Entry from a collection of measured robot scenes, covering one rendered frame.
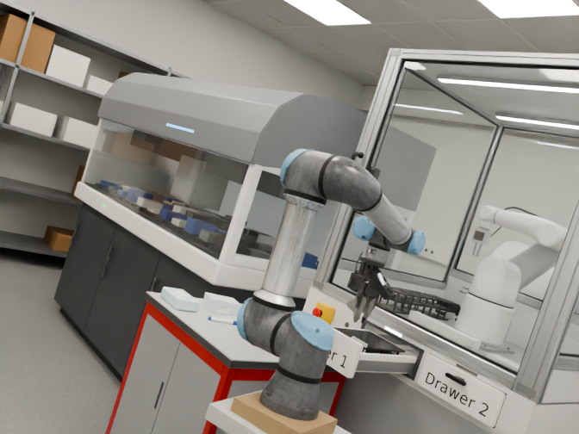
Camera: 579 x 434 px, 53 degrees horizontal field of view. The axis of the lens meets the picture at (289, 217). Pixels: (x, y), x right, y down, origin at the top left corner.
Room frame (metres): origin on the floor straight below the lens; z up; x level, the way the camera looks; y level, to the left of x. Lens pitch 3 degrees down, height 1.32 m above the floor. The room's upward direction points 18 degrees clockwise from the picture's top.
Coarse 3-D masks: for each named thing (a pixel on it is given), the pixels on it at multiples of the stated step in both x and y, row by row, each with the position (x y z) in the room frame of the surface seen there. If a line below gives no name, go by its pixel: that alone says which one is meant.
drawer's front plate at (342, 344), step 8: (336, 336) 1.81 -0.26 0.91; (344, 336) 1.79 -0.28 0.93; (336, 344) 1.80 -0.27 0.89; (344, 344) 1.78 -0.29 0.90; (352, 344) 1.75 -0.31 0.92; (360, 344) 1.74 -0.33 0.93; (336, 352) 1.79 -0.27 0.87; (344, 352) 1.77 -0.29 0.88; (352, 352) 1.75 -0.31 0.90; (360, 352) 1.74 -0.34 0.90; (328, 360) 1.81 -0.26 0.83; (336, 360) 1.78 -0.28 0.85; (352, 360) 1.74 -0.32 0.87; (336, 368) 1.78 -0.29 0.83; (352, 368) 1.73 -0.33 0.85; (352, 376) 1.74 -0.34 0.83
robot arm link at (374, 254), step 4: (368, 248) 1.89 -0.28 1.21; (372, 248) 1.88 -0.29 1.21; (376, 248) 1.87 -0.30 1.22; (368, 252) 1.89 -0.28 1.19; (372, 252) 1.88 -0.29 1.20; (376, 252) 1.87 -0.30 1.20; (380, 252) 1.87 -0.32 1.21; (384, 252) 1.87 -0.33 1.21; (388, 252) 1.88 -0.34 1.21; (368, 256) 1.88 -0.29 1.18; (372, 256) 1.87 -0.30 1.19; (376, 256) 1.87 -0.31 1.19; (380, 256) 1.87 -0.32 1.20; (384, 256) 1.87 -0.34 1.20; (388, 256) 1.89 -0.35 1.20; (372, 260) 1.88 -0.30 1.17; (376, 260) 1.87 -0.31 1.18; (380, 260) 1.87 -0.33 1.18; (384, 260) 1.88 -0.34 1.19
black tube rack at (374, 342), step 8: (336, 328) 1.99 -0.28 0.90; (360, 336) 1.99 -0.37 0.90; (368, 336) 2.03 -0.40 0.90; (376, 336) 2.07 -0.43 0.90; (368, 344) 1.90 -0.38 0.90; (376, 344) 1.94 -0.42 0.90; (384, 344) 1.98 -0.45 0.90; (392, 344) 2.02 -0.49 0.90; (368, 352) 1.91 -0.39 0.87; (376, 352) 1.95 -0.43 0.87; (384, 352) 2.00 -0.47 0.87
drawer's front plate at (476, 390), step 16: (432, 368) 1.90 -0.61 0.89; (448, 368) 1.85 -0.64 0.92; (432, 384) 1.88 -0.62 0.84; (448, 384) 1.84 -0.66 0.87; (480, 384) 1.76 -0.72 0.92; (448, 400) 1.83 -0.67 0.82; (464, 400) 1.79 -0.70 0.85; (480, 400) 1.75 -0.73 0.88; (496, 400) 1.71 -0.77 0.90; (480, 416) 1.74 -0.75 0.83; (496, 416) 1.71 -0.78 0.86
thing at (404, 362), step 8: (344, 328) 2.06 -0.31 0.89; (352, 328) 2.10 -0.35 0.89; (392, 352) 2.06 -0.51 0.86; (400, 352) 2.04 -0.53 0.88; (408, 352) 2.01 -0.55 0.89; (360, 360) 1.77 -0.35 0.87; (368, 360) 1.80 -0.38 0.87; (376, 360) 1.83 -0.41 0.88; (384, 360) 1.86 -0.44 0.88; (392, 360) 1.88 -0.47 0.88; (400, 360) 1.91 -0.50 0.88; (408, 360) 1.94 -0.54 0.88; (360, 368) 1.78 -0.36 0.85; (368, 368) 1.81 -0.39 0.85; (376, 368) 1.83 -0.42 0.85; (384, 368) 1.86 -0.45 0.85; (392, 368) 1.89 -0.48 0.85; (400, 368) 1.92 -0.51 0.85; (408, 368) 1.95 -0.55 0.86
